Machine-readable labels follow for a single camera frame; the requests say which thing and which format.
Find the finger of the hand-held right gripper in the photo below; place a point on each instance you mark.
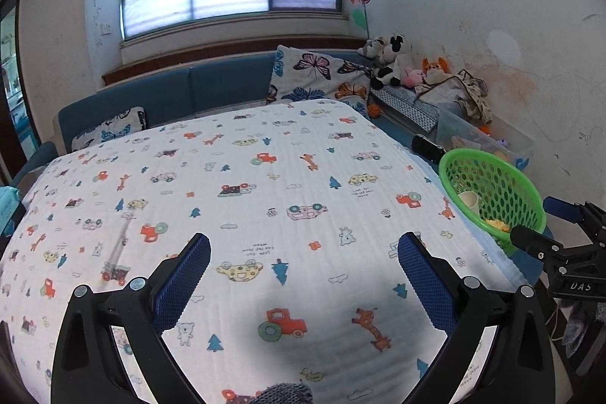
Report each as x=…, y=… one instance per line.
x=561, y=207
x=535, y=242

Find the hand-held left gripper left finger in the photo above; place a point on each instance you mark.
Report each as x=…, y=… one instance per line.
x=182, y=285

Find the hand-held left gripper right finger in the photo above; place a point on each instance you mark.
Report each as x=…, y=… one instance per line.
x=426, y=285

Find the yellow snack wrapper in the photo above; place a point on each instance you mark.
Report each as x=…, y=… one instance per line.
x=498, y=225

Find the green plastic mesh basket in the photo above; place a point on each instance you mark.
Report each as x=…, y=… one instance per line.
x=516, y=195

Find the white paper cup green leaf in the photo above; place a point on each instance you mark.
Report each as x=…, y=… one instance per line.
x=467, y=200

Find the printed cartoon tablecloth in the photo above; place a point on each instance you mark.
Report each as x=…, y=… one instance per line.
x=236, y=219

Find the clear plastic storage box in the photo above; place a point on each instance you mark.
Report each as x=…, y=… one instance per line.
x=506, y=136

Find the black game console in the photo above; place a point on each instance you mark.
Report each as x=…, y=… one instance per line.
x=426, y=148

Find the person's knit clothing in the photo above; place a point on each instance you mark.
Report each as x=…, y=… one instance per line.
x=284, y=394

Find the beige cloth pile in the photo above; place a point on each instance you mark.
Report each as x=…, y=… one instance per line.
x=454, y=94

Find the small butterfly print pillow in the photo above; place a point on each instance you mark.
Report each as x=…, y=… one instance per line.
x=111, y=129

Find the blue patterned cushion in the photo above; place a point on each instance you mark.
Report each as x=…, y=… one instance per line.
x=407, y=106

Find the small orange ball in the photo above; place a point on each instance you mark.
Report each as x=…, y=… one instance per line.
x=374, y=111

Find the orange fox plush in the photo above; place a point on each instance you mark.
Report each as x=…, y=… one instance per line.
x=434, y=65

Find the blue wet wipes pack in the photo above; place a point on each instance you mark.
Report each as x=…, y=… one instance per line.
x=8, y=205

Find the pink plush toy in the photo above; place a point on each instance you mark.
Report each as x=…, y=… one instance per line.
x=413, y=77

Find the blue sofa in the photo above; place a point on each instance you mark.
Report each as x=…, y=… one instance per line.
x=213, y=87

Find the black and white cow plush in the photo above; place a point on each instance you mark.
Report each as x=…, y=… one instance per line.
x=390, y=58

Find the large butterfly print pillow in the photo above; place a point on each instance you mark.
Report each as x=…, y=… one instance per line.
x=312, y=75

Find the grey plush toy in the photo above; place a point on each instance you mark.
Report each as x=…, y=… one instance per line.
x=370, y=49

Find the dark framed doorway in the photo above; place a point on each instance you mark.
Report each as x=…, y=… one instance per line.
x=14, y=91

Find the wooden wall ledge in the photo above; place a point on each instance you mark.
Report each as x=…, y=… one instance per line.
x=227, y=56

